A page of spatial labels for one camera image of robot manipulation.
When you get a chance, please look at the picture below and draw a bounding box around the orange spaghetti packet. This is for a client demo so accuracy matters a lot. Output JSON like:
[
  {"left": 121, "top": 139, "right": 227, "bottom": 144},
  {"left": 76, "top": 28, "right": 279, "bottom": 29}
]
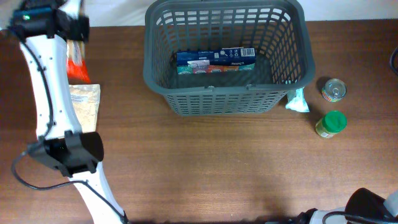
[{"left": 67, "top": 40, "right": 91, "bottom": 83}]

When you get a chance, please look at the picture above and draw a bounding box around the clear bag of grains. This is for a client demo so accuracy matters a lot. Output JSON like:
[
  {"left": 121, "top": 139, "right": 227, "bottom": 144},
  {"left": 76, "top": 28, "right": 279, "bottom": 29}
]
[{"left": 69, "top": 84, "right": 101, "bottom": 133}]

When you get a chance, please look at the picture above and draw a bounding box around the blue pasta box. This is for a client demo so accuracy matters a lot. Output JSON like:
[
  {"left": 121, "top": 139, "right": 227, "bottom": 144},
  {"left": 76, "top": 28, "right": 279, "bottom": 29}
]
[{"left": 176, "top": 47, "right": 257, "bottom": 75}]

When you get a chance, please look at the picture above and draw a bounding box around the grey plastic shopping basket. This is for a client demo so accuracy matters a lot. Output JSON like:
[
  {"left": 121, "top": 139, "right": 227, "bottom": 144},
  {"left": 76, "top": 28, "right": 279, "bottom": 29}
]
[{"left": 143, "top": 0, "right": 315, "bottom": 116}]

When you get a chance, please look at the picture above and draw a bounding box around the small tin can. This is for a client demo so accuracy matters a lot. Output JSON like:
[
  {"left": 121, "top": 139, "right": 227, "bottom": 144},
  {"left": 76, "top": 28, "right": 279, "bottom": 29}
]
[{"left": 322, "top": 78, "right": 347, "bottom": 103}]

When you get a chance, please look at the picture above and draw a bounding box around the green lid glass jar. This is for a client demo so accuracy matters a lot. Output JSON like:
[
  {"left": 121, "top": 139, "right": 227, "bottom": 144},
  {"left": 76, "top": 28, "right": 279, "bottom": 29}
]
[{"left": 315, "top": 111, "right": 347, "bottom": 139}]

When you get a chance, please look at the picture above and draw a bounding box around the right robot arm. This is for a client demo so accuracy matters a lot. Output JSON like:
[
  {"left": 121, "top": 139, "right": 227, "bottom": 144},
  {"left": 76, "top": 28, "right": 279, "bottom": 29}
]
[{"left": 289, "top": 188, "right": 397, "bottom": 224}]

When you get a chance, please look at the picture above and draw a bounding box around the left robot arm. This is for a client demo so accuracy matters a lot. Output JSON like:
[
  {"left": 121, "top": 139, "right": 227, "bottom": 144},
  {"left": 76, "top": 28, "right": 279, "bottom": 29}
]
[{"left": 7, "top": 0, "right": 129, "bottom": 223}]

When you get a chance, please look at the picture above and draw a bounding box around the light green crumpled packet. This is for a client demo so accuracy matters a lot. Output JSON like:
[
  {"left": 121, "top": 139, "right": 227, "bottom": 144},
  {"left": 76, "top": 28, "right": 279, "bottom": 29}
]
[{"left": 285, "top": 88, "right": 310, "bottom": 113}]

